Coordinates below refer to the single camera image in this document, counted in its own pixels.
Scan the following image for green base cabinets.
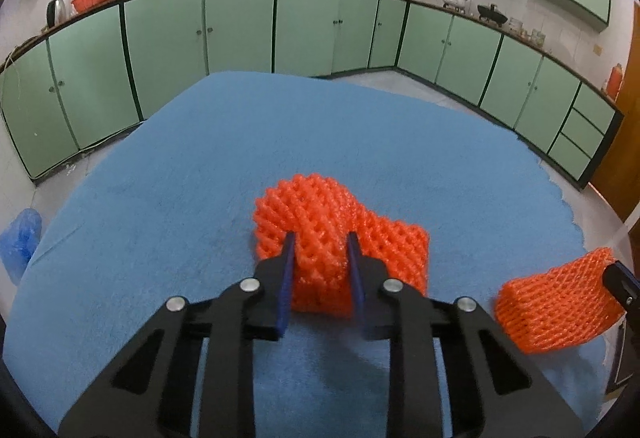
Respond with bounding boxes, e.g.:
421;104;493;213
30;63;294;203
0;0;625;191

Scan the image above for steel electric kettle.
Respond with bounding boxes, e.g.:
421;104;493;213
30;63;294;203
46;0;69;27

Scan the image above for orange foam fruit net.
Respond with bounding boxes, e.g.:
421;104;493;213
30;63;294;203
252;173;431;316
495;247;626;355

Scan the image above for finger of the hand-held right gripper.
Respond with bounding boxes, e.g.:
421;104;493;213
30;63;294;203
602;262;640;319

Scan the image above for row of glass jars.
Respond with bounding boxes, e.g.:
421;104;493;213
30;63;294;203
507;17;547;44

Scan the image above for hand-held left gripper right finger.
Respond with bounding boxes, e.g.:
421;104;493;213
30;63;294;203
346;232;585;438

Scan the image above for brown wooden door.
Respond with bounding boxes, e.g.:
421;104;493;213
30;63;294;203
590;0;640;221

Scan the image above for red thermos flask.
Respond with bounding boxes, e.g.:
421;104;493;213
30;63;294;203
606;63;623;99

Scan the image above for blue plastic bag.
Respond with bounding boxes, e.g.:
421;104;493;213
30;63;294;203
0;208;43;286

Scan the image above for blue tablecloth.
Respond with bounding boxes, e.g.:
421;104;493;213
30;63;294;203
2;70;608;438

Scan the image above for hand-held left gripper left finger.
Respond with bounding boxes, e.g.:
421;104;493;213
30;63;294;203
59;230;299;438

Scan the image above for black wok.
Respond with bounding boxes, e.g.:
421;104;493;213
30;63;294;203
476;3;510;25

